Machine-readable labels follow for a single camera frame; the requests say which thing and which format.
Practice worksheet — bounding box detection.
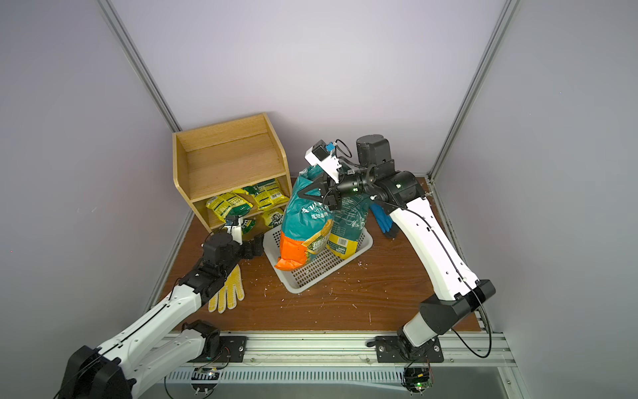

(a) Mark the green yellow fertilizer bag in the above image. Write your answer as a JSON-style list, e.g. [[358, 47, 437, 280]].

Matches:
[[327, 195, 371, 259]]

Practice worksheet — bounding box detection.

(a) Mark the green orange fertilizer bag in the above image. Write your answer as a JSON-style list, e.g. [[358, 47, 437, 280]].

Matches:
[[275, 166, 333, 271]]

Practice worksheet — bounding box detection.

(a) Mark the yellow packet shelf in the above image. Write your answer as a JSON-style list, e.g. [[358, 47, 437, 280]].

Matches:
[[262, 208, 284, 229], [243, 179, 280, 196], [250, 188, 289, 210], [205, 193, 253, 222], [241, 218, 259, 235]]

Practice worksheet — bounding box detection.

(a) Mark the yellow packet shelf back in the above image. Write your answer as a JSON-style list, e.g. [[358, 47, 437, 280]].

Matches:
[[243, 179, 280, 196]]

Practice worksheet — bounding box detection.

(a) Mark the white plastic basket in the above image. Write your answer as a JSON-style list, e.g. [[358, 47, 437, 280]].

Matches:
[[264, 219, 373, 294]]

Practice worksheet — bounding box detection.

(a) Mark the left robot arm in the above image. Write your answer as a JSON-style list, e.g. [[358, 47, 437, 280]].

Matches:
[[55, 233, 264, 398]]

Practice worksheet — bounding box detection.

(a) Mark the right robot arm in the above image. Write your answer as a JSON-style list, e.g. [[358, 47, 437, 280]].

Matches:
[[299, 135, 496, 360]]

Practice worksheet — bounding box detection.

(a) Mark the yellow packet bottom shelf left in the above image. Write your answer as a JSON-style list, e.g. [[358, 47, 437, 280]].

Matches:
[[241, 218, 259, 235]]

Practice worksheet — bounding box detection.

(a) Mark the yellow packet bottom shelf right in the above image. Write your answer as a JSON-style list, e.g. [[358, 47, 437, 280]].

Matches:
[[262, 208, 284, 229]]

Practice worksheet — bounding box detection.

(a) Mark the wooden three-tier shelf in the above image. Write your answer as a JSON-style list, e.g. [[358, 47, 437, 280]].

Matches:
[[172, 113, 292, 233]]

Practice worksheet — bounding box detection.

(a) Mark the yellow knit work glove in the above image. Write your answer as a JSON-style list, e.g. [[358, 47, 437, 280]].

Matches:
[[208, 265, 245, 314]]

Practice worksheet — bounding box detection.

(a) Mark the blue rubber glove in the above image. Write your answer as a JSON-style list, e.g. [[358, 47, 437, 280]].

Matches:
[[370, 203, 400, 239]]

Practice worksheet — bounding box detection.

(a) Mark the left controller board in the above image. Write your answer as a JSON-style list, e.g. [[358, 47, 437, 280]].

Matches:
[[190, 367, 220, 398]]

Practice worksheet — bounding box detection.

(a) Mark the controller board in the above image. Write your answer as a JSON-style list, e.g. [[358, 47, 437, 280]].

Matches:
[[190, 367, 220, 398], [401, 367, 433, 394]]

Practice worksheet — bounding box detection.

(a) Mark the right controller board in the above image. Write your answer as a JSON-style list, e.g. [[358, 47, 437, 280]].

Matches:
[[401, 367, 433, 394]]

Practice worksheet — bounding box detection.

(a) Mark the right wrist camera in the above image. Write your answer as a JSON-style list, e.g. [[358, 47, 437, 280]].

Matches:
[[304, 141, 342, 183]]

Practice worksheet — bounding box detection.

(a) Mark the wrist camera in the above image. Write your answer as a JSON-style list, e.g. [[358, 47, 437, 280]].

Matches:
[[304, 141, 342, 183], [224, 215, 244, 244]]

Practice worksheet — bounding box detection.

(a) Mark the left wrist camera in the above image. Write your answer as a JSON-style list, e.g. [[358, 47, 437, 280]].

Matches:
[[224, 215, 244, 244]]

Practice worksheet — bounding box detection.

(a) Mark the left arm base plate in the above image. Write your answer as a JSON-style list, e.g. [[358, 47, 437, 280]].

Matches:
[[193, 335, 248, 364]]

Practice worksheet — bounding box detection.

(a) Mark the aluminium mounting rail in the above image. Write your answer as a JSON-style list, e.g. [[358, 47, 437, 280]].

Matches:
[[149, 331, 518, 369]]

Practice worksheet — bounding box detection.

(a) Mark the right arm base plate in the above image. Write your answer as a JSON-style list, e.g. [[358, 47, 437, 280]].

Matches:
[[367, 335, 444, 363]]

